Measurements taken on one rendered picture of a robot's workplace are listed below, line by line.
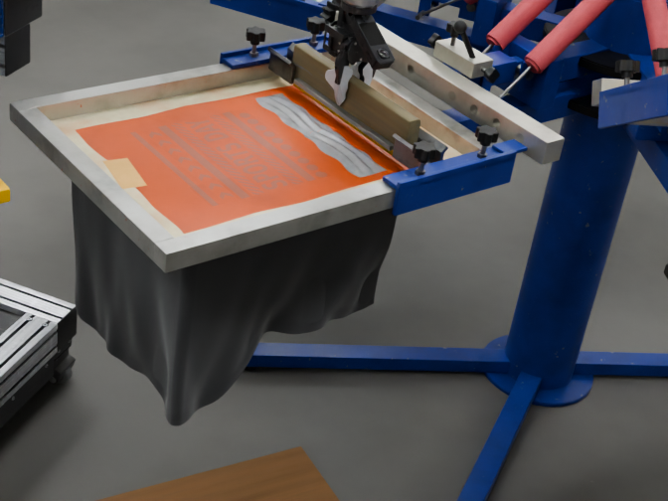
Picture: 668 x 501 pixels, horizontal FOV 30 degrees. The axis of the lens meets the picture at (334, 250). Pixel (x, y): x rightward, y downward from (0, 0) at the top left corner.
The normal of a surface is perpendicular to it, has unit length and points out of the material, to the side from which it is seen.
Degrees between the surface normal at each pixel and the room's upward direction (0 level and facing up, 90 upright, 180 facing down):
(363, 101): 90
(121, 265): 92
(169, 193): 0
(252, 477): 0
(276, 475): 0
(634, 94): 90
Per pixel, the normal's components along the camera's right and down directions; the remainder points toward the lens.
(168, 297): -0.82, 0.25
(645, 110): -0.98, -0.04
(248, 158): 0.13, -0.83
